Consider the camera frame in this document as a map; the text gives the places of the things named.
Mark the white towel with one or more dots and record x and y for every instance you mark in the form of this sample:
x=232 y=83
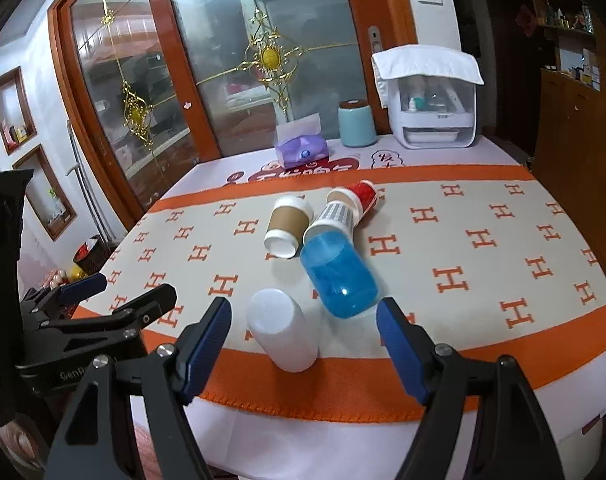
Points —
x=428 y=62

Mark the light blue canister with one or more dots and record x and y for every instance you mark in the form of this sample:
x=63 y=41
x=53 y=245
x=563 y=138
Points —
x=357 y=125

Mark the white plastic storage box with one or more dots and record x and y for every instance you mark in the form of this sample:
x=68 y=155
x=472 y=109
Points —
x=435 y=120

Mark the metal pole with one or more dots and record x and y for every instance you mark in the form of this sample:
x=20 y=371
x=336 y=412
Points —
x=80 y=180

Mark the brown sleeved paper cup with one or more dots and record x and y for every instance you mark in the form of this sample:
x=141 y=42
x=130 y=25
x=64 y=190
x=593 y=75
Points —
x=288 y=225

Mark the small teal bottle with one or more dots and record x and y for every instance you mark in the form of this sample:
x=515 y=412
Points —
x=417 y=104

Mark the wooden wall niche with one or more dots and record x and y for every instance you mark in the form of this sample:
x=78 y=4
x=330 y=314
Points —
x=45 y=192
x=14 y=110

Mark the orange patterned blanket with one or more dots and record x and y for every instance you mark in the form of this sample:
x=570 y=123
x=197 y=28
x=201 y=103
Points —
x=458 y=265

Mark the metal door lock plate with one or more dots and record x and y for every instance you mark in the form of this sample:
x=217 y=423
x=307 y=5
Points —
x=375 y=39

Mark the wooden cabinet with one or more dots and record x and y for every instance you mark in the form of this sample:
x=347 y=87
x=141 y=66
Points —
x=578 y=160

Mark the white foam cup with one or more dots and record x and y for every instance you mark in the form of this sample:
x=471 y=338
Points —
x=280 y=332

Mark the grey patterned paper cup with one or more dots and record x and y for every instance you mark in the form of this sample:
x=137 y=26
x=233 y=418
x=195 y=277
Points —
x=335 y=215

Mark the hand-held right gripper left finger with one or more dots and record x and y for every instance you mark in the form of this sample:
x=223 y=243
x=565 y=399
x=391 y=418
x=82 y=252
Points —
x=207 y=355

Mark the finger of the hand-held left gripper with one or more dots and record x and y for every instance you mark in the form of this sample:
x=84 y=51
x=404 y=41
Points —
x=148 y=302
x=85 y=285

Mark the wooden framed glass sliding door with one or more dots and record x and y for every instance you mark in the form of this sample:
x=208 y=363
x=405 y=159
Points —
x=208 y=60

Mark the blue translucent plastic cup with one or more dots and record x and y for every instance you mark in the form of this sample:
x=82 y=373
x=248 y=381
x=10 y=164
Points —
x=339 y=277

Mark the purple tissue pack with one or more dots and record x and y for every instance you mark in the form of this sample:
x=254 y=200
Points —
x=303 y=150

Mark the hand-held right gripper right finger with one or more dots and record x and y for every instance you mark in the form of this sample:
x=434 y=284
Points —
x=402 y=355

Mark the red paper cup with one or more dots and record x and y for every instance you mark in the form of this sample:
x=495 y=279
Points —
x=360 y=194

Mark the row of small bottles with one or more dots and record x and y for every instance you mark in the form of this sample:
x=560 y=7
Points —
x=568 y=16

